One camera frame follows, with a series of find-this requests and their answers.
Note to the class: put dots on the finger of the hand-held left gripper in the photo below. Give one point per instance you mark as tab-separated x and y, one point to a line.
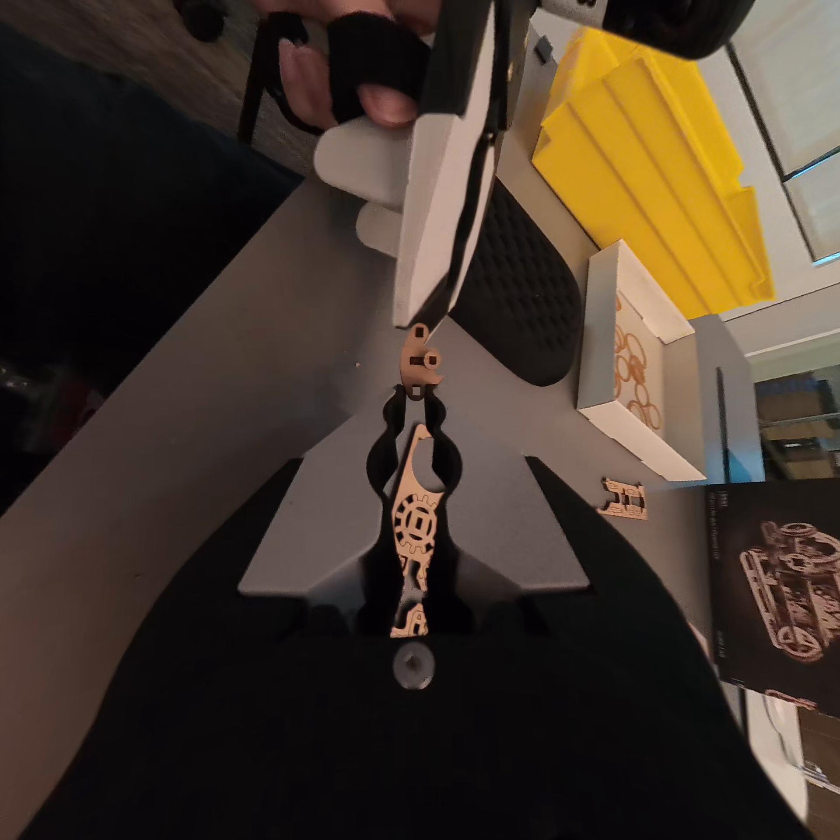
493	144
433	197

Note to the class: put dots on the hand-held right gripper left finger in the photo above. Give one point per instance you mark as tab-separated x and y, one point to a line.
315	538

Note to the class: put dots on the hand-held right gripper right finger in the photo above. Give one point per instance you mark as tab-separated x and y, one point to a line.
518	538

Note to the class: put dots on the small wooden model part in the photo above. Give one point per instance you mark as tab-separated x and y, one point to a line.
408	371

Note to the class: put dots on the laser-cut wooden parts sheet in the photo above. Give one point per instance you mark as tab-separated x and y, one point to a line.
410	479

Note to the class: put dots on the dark model kit booklet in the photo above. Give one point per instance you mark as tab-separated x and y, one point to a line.
735	590

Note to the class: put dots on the person's left hand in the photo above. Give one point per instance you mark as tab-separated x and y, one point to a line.
302	79

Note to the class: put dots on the small black block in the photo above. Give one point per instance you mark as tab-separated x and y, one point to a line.
544	47

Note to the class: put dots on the small yellow plastic bin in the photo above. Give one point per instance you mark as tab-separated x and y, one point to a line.
590	52

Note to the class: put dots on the black textured pad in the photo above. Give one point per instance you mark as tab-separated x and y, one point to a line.
525	295

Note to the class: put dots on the large yellow plastic bin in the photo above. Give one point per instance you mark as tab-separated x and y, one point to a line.
656	177

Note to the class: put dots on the white cardboard box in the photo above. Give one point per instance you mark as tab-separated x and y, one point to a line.
604	394

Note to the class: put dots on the pile of wooden rings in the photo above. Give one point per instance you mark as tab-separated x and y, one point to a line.
630	367

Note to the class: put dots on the black chair caster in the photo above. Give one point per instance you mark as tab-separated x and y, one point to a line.
200	19

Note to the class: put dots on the white paper sheet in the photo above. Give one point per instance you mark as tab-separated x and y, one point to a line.
774	754

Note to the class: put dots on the dark trousers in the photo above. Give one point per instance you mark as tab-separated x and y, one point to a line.
98	229

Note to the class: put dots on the small wooden frame part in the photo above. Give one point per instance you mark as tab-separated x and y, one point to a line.
633	502

